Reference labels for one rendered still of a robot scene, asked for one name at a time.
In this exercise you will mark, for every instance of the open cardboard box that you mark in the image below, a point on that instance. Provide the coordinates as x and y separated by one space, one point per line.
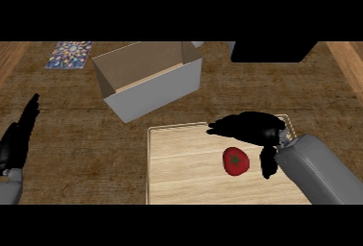
146 80

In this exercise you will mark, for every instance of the black appliance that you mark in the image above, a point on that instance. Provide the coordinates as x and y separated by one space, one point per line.
272 51

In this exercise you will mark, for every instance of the pale wooden tray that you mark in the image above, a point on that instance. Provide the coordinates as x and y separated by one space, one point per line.
198 169

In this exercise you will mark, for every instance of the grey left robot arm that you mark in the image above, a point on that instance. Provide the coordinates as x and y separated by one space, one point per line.
9 187

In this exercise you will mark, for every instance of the red tomato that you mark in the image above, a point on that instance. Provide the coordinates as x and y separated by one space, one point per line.
235 161

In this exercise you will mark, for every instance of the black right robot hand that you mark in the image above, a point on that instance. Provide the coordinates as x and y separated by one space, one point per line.
249 126

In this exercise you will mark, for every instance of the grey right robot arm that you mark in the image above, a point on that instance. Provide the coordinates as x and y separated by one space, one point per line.
320 173

